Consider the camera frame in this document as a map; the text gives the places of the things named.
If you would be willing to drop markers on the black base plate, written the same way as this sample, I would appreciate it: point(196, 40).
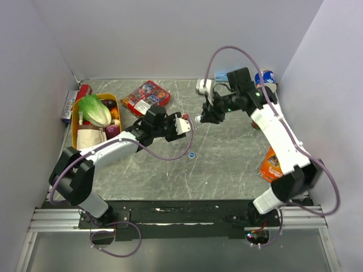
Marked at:
point(182, 219)

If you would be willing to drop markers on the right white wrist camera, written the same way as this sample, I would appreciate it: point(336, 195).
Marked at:
point(205, 87)

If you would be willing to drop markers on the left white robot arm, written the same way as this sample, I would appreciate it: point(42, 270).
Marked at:
point(73, 175)

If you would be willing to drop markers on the red onion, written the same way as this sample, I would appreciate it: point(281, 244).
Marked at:
point(112, 131)

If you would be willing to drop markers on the green cabbage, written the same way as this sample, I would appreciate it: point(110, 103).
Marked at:
point(95, 111)

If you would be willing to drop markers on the aluminium rail frame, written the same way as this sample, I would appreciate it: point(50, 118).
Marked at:
point(66, 220)

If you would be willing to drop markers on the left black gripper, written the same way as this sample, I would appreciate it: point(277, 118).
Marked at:
point(174, 136)

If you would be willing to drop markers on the grey foil box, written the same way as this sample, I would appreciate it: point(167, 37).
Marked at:
point(68, 105)

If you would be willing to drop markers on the green glass bottle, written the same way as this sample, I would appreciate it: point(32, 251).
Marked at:
point(254, 125)

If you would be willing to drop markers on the red snack package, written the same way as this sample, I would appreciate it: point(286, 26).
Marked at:
point(145, 96)

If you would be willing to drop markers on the beige paper bag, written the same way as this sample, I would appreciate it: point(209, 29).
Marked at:
point(88, 136)

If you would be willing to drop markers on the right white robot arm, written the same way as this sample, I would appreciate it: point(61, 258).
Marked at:
point(299, 173)

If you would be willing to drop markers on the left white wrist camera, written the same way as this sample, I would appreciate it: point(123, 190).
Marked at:
point(182, 124)

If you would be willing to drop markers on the orange razor box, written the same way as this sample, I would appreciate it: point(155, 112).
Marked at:
point(270, 169)

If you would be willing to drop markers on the yellow plastic basket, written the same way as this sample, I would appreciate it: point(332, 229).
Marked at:
point(77, 119)

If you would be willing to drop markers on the blue tissue pack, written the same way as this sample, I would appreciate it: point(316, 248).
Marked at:
point(220, 77)

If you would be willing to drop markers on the dark eggplant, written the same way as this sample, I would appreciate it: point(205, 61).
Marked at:
point(109, 103)

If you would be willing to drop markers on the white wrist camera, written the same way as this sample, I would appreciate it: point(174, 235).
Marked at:
point(182, 124)
point(205, 87)

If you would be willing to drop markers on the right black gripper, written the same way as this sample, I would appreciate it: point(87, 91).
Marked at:
point(210, 114)

